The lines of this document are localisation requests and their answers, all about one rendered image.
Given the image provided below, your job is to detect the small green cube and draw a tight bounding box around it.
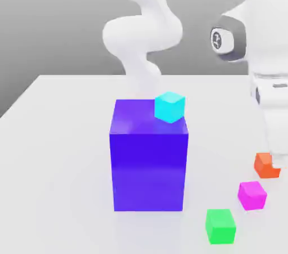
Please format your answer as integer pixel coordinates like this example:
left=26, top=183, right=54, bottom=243
left=205, top=208, right=237, bottom=245

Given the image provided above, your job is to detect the small magenta cube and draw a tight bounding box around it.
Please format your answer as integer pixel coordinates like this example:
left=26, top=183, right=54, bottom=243
left=237, top=181, right=268, bottom=211

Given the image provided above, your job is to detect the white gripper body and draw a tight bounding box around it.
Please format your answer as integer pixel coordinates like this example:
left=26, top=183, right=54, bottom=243
left=260, top=105, right=288, bottom=156

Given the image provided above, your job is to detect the large blue box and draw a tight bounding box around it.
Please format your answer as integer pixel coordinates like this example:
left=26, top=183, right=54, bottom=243
left=109, top=99, right=189, bottom=212

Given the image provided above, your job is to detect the small cyan cube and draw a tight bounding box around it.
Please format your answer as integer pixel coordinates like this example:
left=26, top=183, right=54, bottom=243
left=154, top=91, right=186, bottom=124

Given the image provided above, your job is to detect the small orange cube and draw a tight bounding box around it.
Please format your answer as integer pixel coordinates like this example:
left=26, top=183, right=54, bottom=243
left=254, top=152, right=281, bottom=179

